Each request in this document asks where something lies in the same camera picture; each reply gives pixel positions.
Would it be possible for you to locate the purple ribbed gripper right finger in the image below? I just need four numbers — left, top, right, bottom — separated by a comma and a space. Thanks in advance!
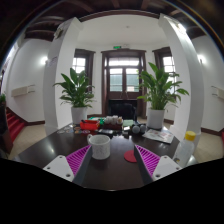
134, 145, 181, 184

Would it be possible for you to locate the red round coaster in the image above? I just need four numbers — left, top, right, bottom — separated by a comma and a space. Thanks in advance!
124, 150, 137, 163

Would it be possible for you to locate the black flat device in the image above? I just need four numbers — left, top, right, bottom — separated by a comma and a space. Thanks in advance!
98, 129, 113, 136

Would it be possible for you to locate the red carpeted staircase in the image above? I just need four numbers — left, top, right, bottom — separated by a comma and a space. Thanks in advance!
6, 109, 25, 141

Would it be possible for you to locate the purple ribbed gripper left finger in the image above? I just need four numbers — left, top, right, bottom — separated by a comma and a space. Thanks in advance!
44, 145, 92, 186

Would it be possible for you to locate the dark wooden double door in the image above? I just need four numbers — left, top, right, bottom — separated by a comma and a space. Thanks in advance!
101, 49, 146, 116

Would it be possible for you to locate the white speckled ceramic mug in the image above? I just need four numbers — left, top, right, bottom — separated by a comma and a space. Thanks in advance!
87, 134, 110, 160

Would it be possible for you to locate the clear bottle yellow cap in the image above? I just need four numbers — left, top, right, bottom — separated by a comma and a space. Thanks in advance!
173, 131, 196, 168

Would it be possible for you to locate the brown tray with cups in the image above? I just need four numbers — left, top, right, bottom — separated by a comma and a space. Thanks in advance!
103, 115, 123, 130

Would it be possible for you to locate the left green potted plant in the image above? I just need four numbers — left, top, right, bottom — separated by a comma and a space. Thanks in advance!
55, 68, 94, 124

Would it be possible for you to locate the green potted plant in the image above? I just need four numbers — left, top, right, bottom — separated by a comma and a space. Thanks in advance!
138, 62, 189, 130
55, 68, 94, 124

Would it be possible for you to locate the printed paper sheet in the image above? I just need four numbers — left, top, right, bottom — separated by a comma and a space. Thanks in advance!
143, 129, 174, 144

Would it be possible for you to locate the red plastic box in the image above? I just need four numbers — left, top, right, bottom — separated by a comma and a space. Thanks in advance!
80, 120, 100, 131

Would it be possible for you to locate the right green potted plant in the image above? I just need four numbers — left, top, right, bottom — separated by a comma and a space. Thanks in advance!
138, 62, 189, 130

